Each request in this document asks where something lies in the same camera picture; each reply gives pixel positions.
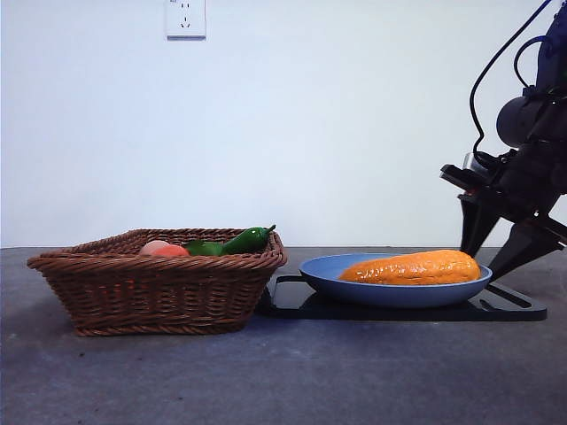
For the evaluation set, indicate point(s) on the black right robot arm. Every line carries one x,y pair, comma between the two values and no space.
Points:
518,119

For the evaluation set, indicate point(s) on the pale grey right wrist camera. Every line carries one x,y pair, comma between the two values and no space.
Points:
471,161

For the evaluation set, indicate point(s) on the yellow-orange corn cob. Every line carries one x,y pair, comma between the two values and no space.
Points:
412,268

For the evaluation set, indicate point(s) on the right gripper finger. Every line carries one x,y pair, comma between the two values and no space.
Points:
476,221
527,245

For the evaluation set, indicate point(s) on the pale pink egg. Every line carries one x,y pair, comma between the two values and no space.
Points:
150,248

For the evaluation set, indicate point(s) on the brown woven wicker basket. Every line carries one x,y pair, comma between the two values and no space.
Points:
155,292

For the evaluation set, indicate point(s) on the black rectangular tray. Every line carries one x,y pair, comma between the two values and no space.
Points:
288,305

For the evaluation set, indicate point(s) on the green leafy vegetable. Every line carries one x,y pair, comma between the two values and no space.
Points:
204,248

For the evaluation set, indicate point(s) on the blue round plate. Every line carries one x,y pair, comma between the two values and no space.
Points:
398,296

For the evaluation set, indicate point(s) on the green chili pepper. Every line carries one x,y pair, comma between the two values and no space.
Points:
248,240

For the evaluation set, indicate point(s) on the white wall socket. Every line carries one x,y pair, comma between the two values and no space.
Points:
186,20

